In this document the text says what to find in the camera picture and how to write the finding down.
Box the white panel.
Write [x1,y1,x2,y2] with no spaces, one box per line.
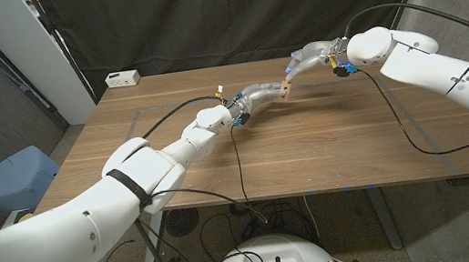
[0,0,99,136]

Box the tangle of black floor cables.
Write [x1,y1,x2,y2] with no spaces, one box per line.
[194,191,321,262]

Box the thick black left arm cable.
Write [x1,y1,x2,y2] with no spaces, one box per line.
[138,93,229,140]

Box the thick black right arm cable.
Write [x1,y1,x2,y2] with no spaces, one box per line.
[340,0,469,71]

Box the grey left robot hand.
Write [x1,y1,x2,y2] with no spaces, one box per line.
[227,78,292,126]

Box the grey tape outline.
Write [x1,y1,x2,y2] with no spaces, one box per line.
[120,65,461,222]

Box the light blue bin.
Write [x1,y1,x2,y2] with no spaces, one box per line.
[0,141,66,218]

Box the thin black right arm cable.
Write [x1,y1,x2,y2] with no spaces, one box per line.
[359,54,469,166]

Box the white table leg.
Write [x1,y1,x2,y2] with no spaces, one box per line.
[364,184,404,254]
[135,209,172,262]

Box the black backdrop curtain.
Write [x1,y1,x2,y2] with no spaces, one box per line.
[34,0,452,106]

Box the wooden block with holes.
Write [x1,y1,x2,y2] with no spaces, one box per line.
[280,79,294,101]

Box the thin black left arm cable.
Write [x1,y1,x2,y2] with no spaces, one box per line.
[134,121,270,241]

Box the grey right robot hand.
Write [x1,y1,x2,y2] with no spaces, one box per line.
[280,35,354,84]

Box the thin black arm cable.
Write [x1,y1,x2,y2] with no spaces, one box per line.
[134,121,270,241]
[359,54,469,166]

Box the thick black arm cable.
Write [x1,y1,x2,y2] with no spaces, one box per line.
[138,93,229,140]
[340,0,469,71]

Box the white floor cable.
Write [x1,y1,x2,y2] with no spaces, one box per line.
[301,192,323,245]

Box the white power strip box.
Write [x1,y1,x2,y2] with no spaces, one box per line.
[103,68,143,91]

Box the black round fan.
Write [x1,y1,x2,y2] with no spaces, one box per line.
[162,206,203,239]

